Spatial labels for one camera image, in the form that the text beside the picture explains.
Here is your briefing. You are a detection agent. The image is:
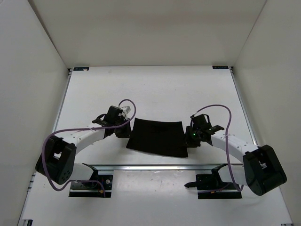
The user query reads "aluminium front rail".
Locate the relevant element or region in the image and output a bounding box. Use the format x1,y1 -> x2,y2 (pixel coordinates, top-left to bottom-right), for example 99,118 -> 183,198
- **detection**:
92,164 -> 219,171

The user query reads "right blue corner label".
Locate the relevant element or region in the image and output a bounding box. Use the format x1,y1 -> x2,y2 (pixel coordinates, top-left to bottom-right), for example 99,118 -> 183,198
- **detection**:
212,65 -> 229,70

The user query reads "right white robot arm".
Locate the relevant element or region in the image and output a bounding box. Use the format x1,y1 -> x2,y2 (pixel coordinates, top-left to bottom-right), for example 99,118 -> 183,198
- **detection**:
185,114 -> 287,196

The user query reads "left blue corner label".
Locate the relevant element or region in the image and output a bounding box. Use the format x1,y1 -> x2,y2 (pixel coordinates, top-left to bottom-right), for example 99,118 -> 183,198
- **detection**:
73,67 -> 89,71

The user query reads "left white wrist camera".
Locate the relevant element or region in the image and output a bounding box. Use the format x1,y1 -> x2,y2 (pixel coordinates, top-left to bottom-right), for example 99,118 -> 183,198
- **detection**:
121,106 -> 131,118

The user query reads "blue corner label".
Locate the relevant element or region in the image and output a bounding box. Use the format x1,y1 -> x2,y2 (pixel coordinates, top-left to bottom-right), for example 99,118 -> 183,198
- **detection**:
212,65 -> 229,70
73,67 -> 89,71

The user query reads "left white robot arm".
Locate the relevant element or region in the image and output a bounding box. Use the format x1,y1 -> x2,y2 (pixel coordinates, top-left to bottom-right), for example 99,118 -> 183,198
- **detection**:
44,106 -> 131,187

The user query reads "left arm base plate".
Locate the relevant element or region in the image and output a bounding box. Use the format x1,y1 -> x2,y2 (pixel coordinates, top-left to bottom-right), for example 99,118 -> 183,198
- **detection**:
69,170 -> 113,198

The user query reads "black skirt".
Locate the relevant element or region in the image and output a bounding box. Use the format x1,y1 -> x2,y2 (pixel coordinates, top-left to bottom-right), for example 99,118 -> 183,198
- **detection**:
127,118 -> 188,158

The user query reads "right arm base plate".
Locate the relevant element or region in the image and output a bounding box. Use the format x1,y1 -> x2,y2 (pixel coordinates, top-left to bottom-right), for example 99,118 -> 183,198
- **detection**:
184,163 -> 242,200

